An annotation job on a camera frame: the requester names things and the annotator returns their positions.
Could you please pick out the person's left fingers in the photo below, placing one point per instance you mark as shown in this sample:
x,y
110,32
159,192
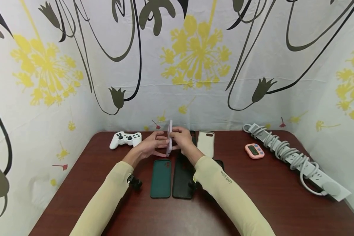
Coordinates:
x,y
161,141

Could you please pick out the lilac phone case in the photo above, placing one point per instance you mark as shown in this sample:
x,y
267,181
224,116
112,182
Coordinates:
x,y
170,139

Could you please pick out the person's left hand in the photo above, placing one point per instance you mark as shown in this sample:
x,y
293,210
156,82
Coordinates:
x,y
147,146

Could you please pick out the black phone case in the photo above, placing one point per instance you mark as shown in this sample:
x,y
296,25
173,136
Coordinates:
x,y
193,135
181,178
219,163

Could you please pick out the beige phone case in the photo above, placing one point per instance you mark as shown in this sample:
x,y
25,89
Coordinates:
x,y
206,143

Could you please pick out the person's right hand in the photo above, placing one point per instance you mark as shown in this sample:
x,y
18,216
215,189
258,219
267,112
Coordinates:
x,y
186,141

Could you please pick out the white power strip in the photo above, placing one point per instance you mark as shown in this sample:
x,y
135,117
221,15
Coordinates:
x,y
336,190

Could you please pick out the person's right forearm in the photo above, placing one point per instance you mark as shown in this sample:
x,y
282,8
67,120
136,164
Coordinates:
x,y
228,195

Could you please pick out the person's right fingers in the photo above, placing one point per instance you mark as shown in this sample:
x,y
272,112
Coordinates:
x,y
177,137

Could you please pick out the black wrist band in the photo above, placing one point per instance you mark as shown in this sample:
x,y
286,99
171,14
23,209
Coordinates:
x,y
134,181

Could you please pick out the dark green phone case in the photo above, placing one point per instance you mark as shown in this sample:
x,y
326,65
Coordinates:
x,y
161,179

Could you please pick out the pink digital timer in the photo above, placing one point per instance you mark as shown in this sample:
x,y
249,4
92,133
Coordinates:
x,y
254,151

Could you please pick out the person's left forearm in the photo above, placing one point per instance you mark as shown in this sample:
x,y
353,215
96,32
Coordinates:
x,y
109,201

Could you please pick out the white game controller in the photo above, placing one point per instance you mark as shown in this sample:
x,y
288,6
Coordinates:
x,y
125,139

